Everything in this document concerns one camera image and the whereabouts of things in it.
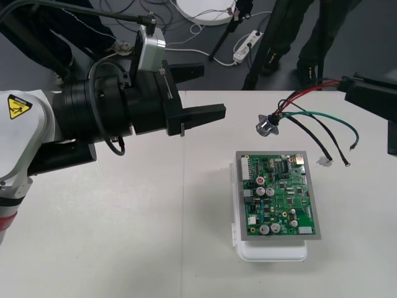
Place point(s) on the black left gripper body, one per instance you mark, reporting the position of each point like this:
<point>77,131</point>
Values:
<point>149,102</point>

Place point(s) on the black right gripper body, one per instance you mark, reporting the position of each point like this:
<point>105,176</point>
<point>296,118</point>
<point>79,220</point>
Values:
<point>393,139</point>

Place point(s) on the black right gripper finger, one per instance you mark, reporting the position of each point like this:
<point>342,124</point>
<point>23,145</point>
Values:
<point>372,81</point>
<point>378,102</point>

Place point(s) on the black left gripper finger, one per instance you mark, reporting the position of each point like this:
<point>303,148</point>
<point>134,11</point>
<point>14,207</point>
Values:
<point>189,73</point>
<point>204,114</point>

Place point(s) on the silver-grey and black left arm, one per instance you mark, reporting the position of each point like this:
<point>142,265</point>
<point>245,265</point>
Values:
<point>77,108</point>

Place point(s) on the black tripod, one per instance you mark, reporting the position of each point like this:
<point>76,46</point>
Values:
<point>224,36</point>

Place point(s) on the white round base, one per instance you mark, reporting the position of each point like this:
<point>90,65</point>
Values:
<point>204,14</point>

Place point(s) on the white power strip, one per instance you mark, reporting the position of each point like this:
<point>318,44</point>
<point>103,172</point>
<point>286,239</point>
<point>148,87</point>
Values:
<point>248,46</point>

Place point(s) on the person in dark trousers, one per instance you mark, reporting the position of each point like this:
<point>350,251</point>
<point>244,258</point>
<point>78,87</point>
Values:
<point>328,31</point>

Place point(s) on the milky plastic box with lid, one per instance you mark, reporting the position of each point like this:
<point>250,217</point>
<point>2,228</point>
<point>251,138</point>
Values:
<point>273,252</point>

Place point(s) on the green circuit board grey frame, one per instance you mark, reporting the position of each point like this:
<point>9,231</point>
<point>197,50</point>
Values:
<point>279,198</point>

